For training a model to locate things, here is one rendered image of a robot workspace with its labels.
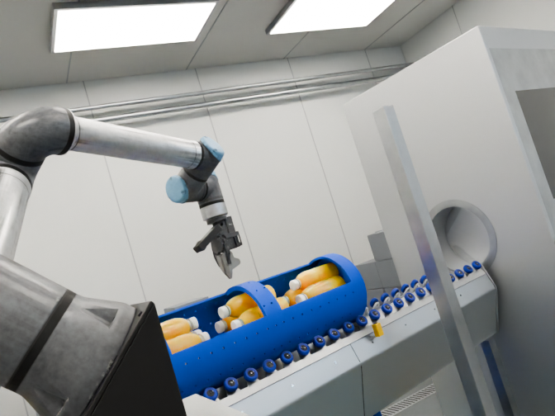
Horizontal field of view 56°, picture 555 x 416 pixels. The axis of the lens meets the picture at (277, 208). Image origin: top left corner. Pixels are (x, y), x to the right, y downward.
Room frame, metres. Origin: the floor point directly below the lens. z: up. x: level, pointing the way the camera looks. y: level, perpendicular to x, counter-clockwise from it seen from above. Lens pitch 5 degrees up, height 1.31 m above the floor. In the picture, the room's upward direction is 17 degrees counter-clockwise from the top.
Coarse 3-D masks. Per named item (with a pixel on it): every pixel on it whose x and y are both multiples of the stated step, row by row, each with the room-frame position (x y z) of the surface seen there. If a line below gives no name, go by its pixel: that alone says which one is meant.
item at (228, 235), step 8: (224, 216) 1.78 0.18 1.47; (208, 224) 1.78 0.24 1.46; (216, 224) 1.78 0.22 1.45; (224, 224) 1.80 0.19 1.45; (232, 224) 1.81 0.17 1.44; (224, 232) 1.79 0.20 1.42; (232, 232) 1.79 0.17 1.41; (216, 240) 1.77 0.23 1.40; (224, 240) 1.76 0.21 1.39; (232, 240) 1.79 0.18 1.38; (240, 240) 1.80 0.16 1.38; (216, 248) 1.78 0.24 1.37; (232, 248) 1.79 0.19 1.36
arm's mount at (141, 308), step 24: (144, 312) 0.68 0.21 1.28; (144, 336) 0.68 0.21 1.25; (120, 360) 0.67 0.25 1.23; (144, 360) 0.68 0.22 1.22; (168, 360) 0.69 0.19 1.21; (120, 384) 0.66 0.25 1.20; (144, 384) 0.67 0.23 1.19; (168, 384) 0.69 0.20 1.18; (96, 408) 0.65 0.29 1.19; (120, 408) 0.66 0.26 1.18; (144, 408) 0.67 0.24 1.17; (168, 408) 0.68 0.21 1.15
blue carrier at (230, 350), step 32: (320, 256) 2.05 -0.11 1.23; (256, 288) 1.74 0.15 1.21; (288, 288) 2.08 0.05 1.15; (352, 288) 1.92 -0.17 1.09; (160, 320) 1.69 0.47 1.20; (256, 320) 1.65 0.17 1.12; (288, 320) 1.72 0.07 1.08; (320, 320) 1.82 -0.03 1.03; (352, 320) 1.98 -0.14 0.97; (192, 352) 1.50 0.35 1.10; (224, 352) 1.56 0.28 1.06; (256, 352) 1.65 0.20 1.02; (192, 384) 1.51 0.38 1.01
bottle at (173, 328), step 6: (180, 318) 1.63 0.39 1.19; (162, 324) 1.59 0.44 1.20; (168, 324) 1.59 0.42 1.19; (174, 324) 1.60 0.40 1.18; (180, 324) 1.61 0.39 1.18; (186, 324) 1.62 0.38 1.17; (192, 324) 1.65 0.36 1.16; (168, 330) 1.58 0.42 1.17; (174, 330) 1.59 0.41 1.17; (180, 330) 1.60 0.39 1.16; (186, 330) 1.62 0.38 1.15; (168, 336) 1.57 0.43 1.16; (174, 336) 1.59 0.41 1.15
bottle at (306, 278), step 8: (328, 264) 2.04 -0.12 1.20; (304, 272) 1.96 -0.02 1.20; (312, 272) 1.97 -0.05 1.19; (320, 272) 1.99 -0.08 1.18; (328, 272) 2.01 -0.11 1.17; (336, 272) 2.03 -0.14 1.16; (296, 280) 1.94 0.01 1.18; (304, 280) 1.94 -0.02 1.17; (312, 280) 1.95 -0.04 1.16; (320, 280) 1.98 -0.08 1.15; (304, 288) 1.95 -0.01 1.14
